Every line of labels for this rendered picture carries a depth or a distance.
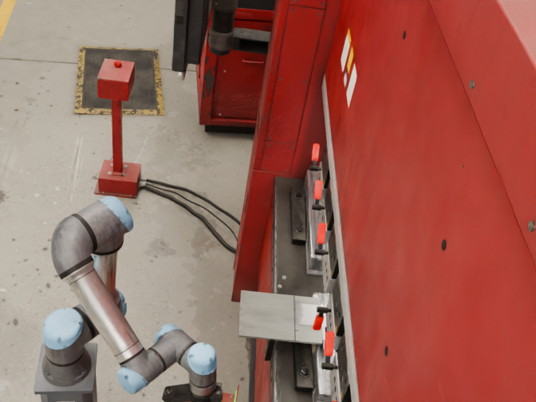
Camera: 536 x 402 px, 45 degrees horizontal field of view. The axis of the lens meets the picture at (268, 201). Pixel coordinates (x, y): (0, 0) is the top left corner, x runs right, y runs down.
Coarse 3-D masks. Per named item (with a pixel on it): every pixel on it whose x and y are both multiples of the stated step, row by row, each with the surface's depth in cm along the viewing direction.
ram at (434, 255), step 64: (384, 0) 160; (384, 64) 153; (448, 64) 109; (384, 128) 146; (448, 128) 106; (384, 192) 140; (448, 192) 102; (384, 256) 134; (448, 256) 99; (512, 256) 79; (384, 320) 129; (448, 320) 96; (512, 320) 77; (384, 384) 124; (448, 384) 94; (512, 384) 75
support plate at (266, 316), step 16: (240, 304) 208; (256, 304) 209; (272, 304) 210; (288, 304) 211; (240, 320) 203; (256, 320) 204; (272, 320) 205; (288, 320) 206; (240, 336) 199; (256, 336) 200; (272, 336) 200; (288, 336) 201; (304, 336) 202; (320, 336) 203
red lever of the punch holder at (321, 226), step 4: (320, 224) 195; (324, 224) 195; (320, 228) 195; (324, 228) 195; (320, 232) 194; (324, 232) 194; (320, 236) 194; (324, 236) 195; (320, 240) 194; (324, 240) 194; (320, 244) 194; (320, 248) 194; (316, 252) 193; (320, 252) 194; (324, 252) 194; (328, 252) 194
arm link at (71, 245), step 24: (72, 216) 169; (72, 240) 165; (72, 264) 164; (72, 288) 167; (96, 288) 166; (96, 312) 165; (120, 312) 169; (120, 336) 166; (120, 360) 167; (144, 360) 168; (120, 384) 169; (144, 384) 167
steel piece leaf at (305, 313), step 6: (300, 306) 210; (306, 306) 211; (312, 306) 211; (324, 306) 212; (300, 312) 209; (306, 312) 209; (312, 312) 209; (300, 318) 207; (306, 318) 207; (312, 318) 208; (324, 318) 208; (300, 324) 205; (306, 324) 206; (312, 324) 206; (324, 324) 207
